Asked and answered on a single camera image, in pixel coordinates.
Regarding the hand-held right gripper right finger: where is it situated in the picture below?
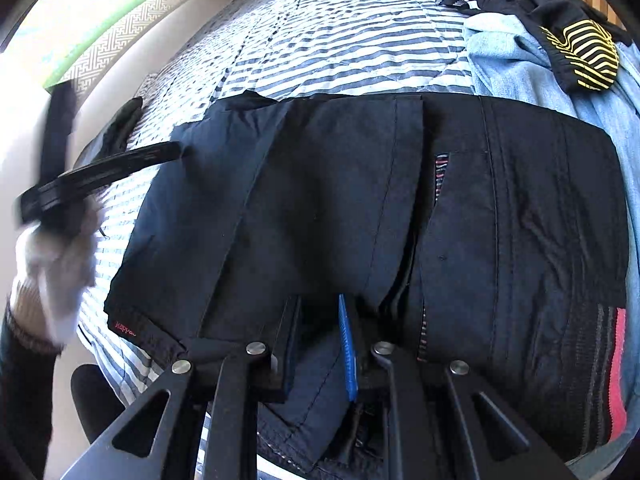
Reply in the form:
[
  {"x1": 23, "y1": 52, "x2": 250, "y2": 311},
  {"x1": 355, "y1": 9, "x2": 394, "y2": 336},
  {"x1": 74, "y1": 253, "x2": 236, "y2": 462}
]
[{"x1": 337, "y1": 294, "x2": 576, "y2": 480}]

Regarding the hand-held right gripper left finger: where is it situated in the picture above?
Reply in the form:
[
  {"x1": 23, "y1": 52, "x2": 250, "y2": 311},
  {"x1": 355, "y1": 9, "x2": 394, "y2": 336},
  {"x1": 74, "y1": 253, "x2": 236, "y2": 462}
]
[{"x1": 60, "y1": 296, "x2": 303, "y2": 480}]

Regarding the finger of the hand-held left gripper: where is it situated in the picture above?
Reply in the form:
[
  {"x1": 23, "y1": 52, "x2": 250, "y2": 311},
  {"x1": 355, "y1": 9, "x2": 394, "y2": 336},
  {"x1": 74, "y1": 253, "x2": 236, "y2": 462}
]
[{"x1": 60, "y1": 140, "x2": 184, "y2": 186}]

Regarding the navy pants pink waistband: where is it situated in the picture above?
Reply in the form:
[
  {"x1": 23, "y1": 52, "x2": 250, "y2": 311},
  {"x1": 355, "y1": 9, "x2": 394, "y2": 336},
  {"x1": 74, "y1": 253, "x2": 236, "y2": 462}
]
[{"x1": 102, "y1": 89, "x2": 630, "y2": 473}]

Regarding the person's left forearm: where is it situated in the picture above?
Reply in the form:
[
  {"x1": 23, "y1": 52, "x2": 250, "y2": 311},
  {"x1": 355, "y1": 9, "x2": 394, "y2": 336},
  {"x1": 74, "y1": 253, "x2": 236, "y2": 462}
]
[{"x1": 0, "y1": 302, "x2": 65, "y2": 467}]

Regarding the person's left hand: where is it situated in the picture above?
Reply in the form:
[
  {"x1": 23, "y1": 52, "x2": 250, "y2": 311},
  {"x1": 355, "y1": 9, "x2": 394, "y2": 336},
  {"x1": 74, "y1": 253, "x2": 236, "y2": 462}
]
[{"x1": 9, "y1": 200, "x2": 104, "y2": 354}]

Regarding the folded dark garment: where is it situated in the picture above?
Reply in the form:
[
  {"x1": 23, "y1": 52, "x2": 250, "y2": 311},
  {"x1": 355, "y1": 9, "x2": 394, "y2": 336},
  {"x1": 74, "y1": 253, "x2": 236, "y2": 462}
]
[{"x1": 94, "y1": 96, "x2": 146, "y2": 162}]

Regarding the blue white striped quilt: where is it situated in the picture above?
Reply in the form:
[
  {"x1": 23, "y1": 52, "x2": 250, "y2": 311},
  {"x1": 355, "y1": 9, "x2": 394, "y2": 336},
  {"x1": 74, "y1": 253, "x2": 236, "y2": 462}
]
[{"x1": 75, "y1": 0, "x2": 482, "y2": 411}]

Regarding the light blue denim shirt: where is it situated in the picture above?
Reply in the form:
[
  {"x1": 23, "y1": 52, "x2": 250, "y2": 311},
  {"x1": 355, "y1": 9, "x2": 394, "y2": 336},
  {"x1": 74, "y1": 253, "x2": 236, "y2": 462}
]
[{"x1": 462, "y1": 11, "x2": 640, "y2": 480}]

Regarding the landscape painting wall poster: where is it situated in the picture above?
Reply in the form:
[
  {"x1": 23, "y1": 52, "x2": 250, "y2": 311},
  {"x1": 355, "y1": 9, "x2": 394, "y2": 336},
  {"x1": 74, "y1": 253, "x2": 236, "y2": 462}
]
[{"x1": 0, "y1": 0, "x2": 201, "y2": 92}]

